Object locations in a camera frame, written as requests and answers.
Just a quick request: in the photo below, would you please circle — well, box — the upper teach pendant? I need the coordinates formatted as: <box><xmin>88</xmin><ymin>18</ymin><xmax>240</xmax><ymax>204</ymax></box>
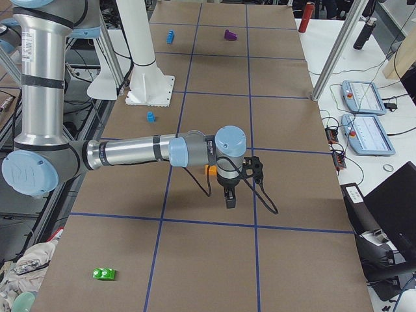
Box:
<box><xmin>341</xmin><ymin>80</ymin><xmax>387</xmax><ymax>116</ymax></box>

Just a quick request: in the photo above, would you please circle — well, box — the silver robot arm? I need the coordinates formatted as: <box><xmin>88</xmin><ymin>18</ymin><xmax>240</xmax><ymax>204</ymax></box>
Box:
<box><xmin>1</xmin><ymin>1</ymin><xmax>265</xmax><ymax>208</ymax></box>

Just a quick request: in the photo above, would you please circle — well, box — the crumpled cloth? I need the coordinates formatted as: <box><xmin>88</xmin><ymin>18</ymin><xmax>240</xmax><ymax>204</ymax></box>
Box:
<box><xmin>1</xmin><ymin>242</ymin><xmax>57</xmax><ymax>311</ymax></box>

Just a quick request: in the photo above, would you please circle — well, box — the blue two-stud block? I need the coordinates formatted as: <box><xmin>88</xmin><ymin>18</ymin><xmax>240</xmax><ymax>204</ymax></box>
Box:
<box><xmin>166</xmin><ymin>29</ymin><xmax>175</xmax><ymax>44</ymax></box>

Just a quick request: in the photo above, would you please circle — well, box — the small blue block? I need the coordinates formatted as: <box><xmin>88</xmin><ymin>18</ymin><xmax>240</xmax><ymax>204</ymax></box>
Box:
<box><xmin>146</xmin><ymin>111</ymin><xmax>156</xmax><ymax>123</ymax></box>

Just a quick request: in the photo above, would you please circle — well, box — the teach pendant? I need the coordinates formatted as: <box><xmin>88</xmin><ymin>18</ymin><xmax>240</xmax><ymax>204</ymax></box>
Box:
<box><xmin>341</xmin><ymin>80</ymin><xmax>387</xmax><ymax>116</ymax></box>
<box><xmin>341</xmin><ymin>114</ymin><xmax>396</xmax><ymax>156</ymax></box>

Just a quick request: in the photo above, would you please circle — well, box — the black bottle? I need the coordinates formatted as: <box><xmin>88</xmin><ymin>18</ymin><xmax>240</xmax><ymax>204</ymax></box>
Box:
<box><xmin>353</xmin><ymin>18</ymin><xmax>377</xmax><ymax>50</ymax></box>

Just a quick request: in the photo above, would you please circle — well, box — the red bottle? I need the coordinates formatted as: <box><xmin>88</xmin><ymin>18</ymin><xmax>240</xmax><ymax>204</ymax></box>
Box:
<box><xmin>298</xmin><ymin>1</ymin><xmax>315</xmax><ymax>33</ymax></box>

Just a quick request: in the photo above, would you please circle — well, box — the white remote control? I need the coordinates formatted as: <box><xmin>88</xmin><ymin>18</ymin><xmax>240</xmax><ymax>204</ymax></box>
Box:
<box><xmin>346</xmin><ymin>186</ymin><xmax>363</xmax><ymax>204</ymax></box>

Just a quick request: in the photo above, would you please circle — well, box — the purple trapezoid block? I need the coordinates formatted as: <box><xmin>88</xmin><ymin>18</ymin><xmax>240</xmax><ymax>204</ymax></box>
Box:
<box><xmin>224</xmin><ymin>29</ymin><xmax>238</xmax><ymax>41</ymax></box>

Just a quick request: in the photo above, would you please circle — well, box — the black laptop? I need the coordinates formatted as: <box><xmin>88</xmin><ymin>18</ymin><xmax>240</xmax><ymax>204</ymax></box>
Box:
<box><xmin>364</xmin><ymin>161</ymin><xmax>415</xmax><ymax>261</ymax></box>

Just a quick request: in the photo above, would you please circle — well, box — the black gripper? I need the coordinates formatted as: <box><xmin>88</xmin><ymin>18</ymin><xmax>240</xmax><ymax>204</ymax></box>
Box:
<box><xmin>216</xmin><ymin>155</ymin><xmax>263</xmax><ymax>209</ymax></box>

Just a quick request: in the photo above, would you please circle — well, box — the orange black adapter box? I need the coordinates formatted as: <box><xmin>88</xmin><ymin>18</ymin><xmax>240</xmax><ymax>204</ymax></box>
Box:
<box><xmin>325</xmin><ymin>127</ymin><xmax>339</xmax><ymax>144</ymax></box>

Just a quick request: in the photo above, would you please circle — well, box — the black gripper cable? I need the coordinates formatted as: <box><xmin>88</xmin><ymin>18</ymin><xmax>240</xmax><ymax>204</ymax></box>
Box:
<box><xmin>182</xmin><ymin>155</ymin><xmax>280</xmax><ymax>215</ymax></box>

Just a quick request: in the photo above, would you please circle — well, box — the lower teach pendant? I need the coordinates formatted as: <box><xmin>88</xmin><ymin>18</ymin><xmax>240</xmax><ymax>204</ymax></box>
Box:
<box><xmin>341</xmin><ymin>114</ymin><xmax>396</xmax><ymax>156</ymax></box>

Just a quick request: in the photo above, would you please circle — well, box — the orange trapezoid block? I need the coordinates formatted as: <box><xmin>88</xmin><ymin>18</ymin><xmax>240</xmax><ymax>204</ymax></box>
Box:
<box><xmin>204</xmin><ymin>165</ymin><xmax>217</xmax><ymax>176</ymax></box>

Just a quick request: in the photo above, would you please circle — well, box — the white pedestal column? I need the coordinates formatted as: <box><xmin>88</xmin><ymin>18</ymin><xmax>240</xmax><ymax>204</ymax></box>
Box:
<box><xmin>116</xmin><ymin>0</ymin><xmax>175</xmax><ymax>107</ymax></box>

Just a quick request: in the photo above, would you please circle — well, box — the green two-stud block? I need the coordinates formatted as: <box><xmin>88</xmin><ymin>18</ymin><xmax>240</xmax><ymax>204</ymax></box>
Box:
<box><xmin>92</xmin><ymin>267</ymin><xmax>116</xmax><ymax>281</ymax></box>

